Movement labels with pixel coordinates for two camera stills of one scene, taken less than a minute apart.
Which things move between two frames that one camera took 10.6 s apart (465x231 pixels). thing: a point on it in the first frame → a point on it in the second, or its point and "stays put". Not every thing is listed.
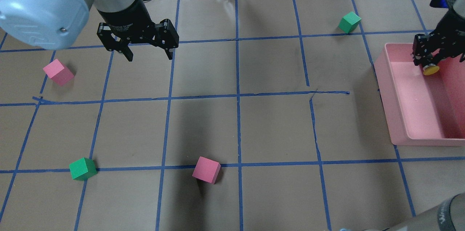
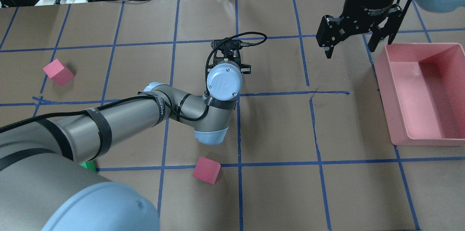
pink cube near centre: (207, 169) stays put
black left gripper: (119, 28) → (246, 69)
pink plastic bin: (421, 109) stays put
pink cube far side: (57, 71) stays put
